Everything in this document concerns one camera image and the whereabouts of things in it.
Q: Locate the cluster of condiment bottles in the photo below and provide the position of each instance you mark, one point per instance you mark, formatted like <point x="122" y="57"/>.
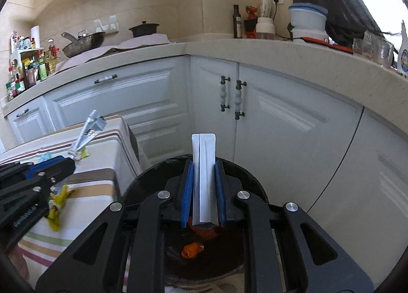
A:
<point x="35" y="67"/>

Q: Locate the white paper packet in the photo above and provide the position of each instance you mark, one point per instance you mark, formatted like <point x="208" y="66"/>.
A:
<point x="204" y="178"/>

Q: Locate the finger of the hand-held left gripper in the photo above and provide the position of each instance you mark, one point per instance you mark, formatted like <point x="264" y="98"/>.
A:
<point x="38" y="186"/>
<point x="54" y="163"/>

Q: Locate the white paper towel roll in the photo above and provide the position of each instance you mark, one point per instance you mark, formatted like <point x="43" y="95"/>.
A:
<point x="36" y="36"/>

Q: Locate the red and black container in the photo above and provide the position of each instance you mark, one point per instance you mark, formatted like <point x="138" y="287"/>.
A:
<point x="251" y="24"/>

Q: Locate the white wall sockets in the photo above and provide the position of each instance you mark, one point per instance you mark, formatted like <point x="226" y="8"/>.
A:
<point x="108" y="24"/>

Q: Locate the white kitchen cabinet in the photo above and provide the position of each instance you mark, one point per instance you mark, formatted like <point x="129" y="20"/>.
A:
<point x="287" y="140"/>

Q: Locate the silver foil wrapper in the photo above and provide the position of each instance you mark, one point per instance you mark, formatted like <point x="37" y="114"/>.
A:
<point x="91" y="129"/>

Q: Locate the yellow snack wrapper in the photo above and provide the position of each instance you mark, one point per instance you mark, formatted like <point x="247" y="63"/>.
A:
<point x="56" y="213"/>

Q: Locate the clear glass cup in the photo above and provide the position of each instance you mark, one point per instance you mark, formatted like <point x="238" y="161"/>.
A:
<point x="382" y="52"/>
<point x="358" y="47"/>
<point x="368" y="45"/>

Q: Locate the black pot with lid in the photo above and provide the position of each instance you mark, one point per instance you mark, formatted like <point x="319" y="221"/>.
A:
<point x="143" y="30"/>

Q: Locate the teal stick sachet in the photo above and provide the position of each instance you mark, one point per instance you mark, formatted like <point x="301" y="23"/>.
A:
<point x="47" y="156"/>

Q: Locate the black trash bin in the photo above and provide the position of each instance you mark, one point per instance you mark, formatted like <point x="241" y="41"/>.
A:
<point x="204" y="267"/>

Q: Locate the striped tablecloth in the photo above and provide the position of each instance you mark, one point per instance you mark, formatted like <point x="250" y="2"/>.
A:
<point x="95" y="191"/>

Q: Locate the dark oil bottle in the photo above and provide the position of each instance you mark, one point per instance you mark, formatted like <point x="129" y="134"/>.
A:
<point x="237" y="24"/>

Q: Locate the steel wok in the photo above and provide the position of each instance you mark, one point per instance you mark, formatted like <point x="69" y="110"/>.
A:
<point x="86" y="44"/>

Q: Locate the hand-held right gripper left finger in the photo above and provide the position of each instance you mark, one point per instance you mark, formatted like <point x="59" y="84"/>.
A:
<point x="187" y="191"/>

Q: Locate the dark cloth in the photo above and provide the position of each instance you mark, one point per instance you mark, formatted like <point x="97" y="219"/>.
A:
<point x="334" y="0"/>

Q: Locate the red flat board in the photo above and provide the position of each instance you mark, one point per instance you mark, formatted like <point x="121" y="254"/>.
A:
<point x="322" y="43"/>

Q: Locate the pale packet bag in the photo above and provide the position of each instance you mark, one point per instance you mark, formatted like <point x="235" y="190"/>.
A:
<point x="265" y="6"/>

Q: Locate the white electric cooker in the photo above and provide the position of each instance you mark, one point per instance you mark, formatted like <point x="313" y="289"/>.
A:
<point x="309" y="34"/>

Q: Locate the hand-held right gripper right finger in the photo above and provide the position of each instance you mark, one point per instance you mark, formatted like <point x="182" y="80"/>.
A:
<point x="220" y="194"/>

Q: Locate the white jar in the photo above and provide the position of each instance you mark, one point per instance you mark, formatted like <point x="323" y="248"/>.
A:
<point x="265" y="27"/>

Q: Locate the white blue-rim basin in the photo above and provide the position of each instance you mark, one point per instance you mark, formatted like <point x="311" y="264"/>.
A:
<point x="307" y="19"/>

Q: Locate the pink stove cover cloth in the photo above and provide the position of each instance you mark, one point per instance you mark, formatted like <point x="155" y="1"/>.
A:
<point x="134" y="45"/>

